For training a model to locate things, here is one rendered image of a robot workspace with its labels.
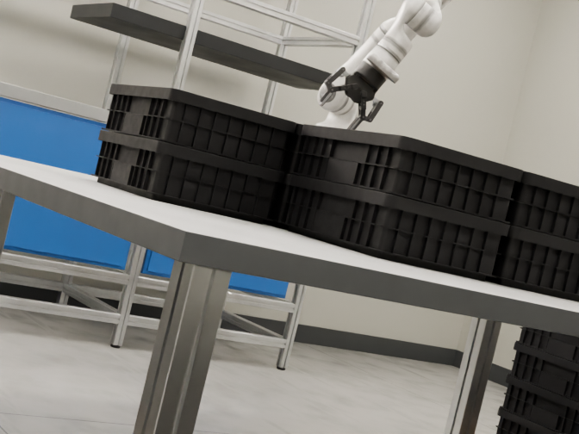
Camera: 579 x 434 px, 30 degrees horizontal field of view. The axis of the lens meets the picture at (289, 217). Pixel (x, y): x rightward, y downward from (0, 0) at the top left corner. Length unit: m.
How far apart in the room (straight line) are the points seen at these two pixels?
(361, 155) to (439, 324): 4.53
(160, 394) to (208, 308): 0.13
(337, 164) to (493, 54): 4.48
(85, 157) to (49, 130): 0.18
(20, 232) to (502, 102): 3.40
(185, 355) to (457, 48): 5.09
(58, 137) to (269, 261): 2.90
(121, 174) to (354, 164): 0.55
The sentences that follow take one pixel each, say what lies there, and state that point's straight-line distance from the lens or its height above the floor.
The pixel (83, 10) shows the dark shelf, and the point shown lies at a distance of 4.65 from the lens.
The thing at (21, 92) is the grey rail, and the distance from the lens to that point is 4.22.
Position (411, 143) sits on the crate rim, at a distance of 2.00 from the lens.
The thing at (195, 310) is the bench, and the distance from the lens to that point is 1.45.
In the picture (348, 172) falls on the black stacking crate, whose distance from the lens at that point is 2.13.
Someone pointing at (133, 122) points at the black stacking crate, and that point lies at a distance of 2.38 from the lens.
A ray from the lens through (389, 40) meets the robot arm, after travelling 2.61.
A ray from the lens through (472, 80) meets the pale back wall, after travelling 6.50.
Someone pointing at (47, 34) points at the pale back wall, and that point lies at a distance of 5.17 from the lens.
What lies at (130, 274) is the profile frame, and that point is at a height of 0.31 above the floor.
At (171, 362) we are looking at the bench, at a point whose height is 0.52.
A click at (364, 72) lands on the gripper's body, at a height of 1.10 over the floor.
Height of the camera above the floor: 0.77
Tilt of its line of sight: 1 degrees down
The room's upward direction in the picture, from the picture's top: 14 degrees clockwise
